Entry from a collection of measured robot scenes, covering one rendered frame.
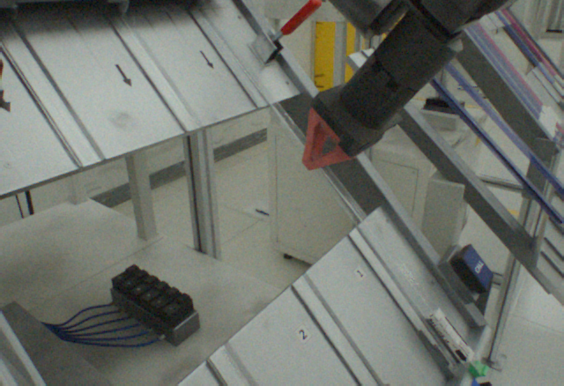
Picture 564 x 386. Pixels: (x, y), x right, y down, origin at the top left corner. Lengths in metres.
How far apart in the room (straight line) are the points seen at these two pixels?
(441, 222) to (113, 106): 0.58
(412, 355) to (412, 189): 0.98
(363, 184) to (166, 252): 0.48
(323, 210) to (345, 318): 1.21
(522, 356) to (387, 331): 1.24
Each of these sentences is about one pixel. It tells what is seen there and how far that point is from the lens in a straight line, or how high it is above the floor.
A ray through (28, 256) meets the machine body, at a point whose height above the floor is 0.62.
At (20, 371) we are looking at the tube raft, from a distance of 0.32.
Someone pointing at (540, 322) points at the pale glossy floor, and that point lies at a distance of 1.86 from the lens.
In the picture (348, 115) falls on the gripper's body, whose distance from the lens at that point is 0.42.
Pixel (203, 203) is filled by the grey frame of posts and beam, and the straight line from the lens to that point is 0.84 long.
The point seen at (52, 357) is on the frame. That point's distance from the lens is 0.69.
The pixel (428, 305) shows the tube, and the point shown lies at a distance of 0.51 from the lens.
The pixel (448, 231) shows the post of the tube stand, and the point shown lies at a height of 0.72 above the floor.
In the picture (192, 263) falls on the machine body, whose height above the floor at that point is 0.62.
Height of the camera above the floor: 1.11
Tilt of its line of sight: 24 degrees down
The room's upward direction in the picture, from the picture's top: straight up
